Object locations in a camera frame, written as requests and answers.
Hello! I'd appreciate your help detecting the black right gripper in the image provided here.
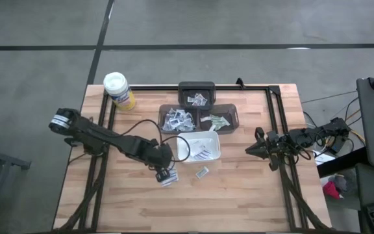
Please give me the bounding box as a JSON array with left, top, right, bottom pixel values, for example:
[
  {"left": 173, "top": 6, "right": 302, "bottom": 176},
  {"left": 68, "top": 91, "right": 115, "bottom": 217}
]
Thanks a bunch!
[{"left": 245, "top": 126, "right": 289, "bottom": 172}]

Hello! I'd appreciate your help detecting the floor cable bundle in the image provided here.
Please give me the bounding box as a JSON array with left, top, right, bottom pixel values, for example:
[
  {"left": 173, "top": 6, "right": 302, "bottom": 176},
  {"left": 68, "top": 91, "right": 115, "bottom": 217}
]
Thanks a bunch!
[{"left": 302, "top": 96, "right": 368, "bottom": 157}]

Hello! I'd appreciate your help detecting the white plastic bin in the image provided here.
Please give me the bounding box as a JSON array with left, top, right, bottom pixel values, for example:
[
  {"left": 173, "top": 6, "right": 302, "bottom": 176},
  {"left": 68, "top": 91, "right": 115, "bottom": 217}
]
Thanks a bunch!
[{"left": 176, "top": 130, "right": 222, "bottom": 163}]

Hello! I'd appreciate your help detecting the grey metal stand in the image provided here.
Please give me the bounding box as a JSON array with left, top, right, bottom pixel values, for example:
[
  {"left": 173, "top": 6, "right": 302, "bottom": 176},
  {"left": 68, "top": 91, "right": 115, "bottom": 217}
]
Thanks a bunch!
[{"left": 0, "top": 129, "right": 32, "bottom": 234}]

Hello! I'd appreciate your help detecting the yellow Lysol wipes canister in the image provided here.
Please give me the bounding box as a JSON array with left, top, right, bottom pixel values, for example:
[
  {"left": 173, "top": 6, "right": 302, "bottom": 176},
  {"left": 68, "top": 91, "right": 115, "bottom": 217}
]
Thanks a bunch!
[{"left": 103, "top": 71, "right": 137, "bottom": 113}]

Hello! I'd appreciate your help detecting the grey translucent plastic bin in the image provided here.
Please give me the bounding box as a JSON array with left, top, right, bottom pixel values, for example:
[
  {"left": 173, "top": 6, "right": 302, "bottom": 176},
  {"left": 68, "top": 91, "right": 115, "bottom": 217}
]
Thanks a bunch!
[
  {"left": 197, "top": 103, "right": 240, "bottom": 135},
  {"left": 158, "top": 103, "right": 199, "bottom": 134},
  {"left": 177, "top": 81, "right": 216, "bottom": 111}
]

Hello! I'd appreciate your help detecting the white paper sheet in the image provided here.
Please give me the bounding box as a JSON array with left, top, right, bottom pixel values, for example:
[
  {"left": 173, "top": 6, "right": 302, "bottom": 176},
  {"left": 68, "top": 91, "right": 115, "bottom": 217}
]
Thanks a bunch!
[{"left": 313, "top": 151, "right": 336, "bottom": 166}]

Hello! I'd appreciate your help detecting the red and grey cloth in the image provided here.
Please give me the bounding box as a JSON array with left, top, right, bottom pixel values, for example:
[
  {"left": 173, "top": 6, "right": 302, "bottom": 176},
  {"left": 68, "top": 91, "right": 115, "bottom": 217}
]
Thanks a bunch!
[{"left": 320, "top": 174, "right": 349, "bottom": 200}]

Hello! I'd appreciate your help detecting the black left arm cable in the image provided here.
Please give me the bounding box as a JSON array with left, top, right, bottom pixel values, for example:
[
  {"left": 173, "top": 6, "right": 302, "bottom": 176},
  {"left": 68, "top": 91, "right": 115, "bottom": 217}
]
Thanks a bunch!
[{"left": 121, "top": 118, "right": 192, "bottom": 163}]

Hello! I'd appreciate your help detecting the black desk crossbar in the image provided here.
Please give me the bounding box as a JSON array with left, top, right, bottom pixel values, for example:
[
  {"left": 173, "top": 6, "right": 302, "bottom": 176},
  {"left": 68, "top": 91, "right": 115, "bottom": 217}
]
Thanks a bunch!
[{"left": 316, "top": 146, "right": 368, "bottom": 179}]

